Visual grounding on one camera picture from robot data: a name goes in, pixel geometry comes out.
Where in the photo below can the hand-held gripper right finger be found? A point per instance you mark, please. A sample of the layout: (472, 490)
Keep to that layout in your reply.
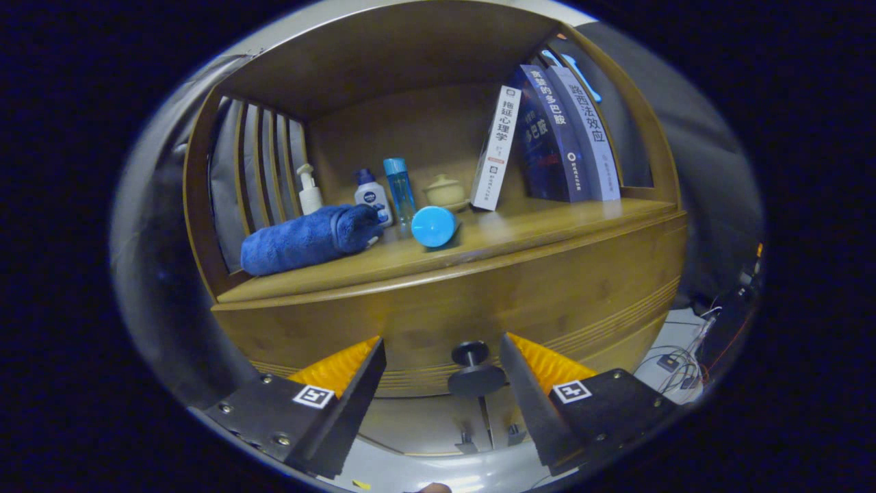
(534, 411)

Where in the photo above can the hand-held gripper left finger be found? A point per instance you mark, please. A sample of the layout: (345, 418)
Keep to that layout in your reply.
(349, 418)

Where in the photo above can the wooden drawer with black knob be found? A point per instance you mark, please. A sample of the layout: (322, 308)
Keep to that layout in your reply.
(465, 301)

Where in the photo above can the blue and white cosmetic tube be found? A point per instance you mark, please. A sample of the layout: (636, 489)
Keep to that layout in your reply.
(432, 226)

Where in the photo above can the wooden cabinet door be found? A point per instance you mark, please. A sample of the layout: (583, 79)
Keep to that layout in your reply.
(424, 424)
(503, 418)

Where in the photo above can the wooden countertop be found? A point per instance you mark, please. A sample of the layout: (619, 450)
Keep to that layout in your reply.
(520, 226)

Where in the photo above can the wooden cabinet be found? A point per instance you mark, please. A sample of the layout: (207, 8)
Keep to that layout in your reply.
(397, 55)

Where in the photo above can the small black adapter box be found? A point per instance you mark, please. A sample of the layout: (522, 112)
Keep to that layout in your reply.
(668, 363)

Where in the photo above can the rolled blue towel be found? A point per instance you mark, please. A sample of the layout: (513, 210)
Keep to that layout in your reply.
(301, 239)

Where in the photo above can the white pump bottle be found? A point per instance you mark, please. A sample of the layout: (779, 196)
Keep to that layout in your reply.
(311, 197)

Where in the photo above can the white bottle with blue cap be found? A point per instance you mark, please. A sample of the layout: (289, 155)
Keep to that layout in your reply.
(373, 195)

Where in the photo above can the clear blue bottle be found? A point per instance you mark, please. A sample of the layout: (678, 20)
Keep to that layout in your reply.
(400, 192)

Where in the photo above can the beige lidded teacup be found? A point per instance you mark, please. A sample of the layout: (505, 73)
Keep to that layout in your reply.
(445, 192)

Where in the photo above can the white book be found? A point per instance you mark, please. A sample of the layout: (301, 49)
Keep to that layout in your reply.
(498, 150)

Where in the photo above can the dark blue book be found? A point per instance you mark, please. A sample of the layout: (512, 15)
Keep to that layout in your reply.
(544, 144)

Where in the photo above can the pale lilac book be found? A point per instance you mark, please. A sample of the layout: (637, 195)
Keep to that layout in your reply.
(595, 150)

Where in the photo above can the black backdrop cloth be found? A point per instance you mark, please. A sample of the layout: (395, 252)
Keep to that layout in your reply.
(698, 171)

